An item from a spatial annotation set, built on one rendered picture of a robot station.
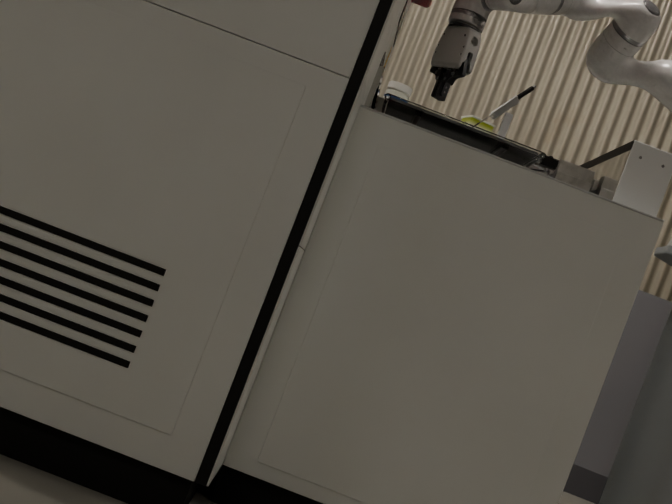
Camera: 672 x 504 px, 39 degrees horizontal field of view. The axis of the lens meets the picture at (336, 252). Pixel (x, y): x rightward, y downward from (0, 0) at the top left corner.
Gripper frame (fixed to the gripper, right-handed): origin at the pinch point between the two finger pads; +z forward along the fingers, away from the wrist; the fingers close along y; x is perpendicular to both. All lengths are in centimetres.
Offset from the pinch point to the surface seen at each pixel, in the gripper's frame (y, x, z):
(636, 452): -52, -44, 61
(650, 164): -51, -13, 5
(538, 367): -50, -3, 51
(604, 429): 60, -211, 68
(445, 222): -33.0, 17.0, 31.4
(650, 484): -57, -46, 66
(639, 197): -51, -13, 12
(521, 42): 123, -148, -74
